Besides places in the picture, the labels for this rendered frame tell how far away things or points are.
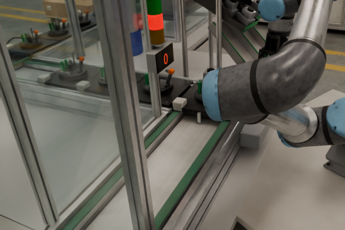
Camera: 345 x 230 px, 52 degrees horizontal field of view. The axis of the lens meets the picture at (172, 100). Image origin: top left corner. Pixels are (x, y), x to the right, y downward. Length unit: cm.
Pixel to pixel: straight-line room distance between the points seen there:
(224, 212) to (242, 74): 51
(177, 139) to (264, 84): 67
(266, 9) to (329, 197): 59
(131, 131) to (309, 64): 37
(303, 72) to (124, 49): 36
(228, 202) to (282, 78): 55
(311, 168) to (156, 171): 52
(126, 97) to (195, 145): 80
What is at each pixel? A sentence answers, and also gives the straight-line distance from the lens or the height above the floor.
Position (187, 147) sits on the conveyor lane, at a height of 92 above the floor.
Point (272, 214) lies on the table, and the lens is 111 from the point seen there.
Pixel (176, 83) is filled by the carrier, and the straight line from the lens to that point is 159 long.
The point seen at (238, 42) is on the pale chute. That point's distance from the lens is 169.
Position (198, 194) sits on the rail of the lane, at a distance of 101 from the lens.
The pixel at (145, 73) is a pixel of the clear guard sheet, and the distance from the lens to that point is 124.
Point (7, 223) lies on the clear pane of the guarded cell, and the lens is 41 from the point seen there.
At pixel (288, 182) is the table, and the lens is 123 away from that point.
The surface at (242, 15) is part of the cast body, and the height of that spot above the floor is 124.
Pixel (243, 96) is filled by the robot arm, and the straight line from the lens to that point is 71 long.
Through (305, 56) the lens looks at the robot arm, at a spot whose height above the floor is 139.
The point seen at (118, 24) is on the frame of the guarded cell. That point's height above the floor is 153.
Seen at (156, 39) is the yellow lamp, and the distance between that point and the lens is 120.
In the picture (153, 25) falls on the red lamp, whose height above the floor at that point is 133.
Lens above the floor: 165
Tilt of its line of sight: 28 degrees down
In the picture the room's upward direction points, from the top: 5 degrees counter-clockwise
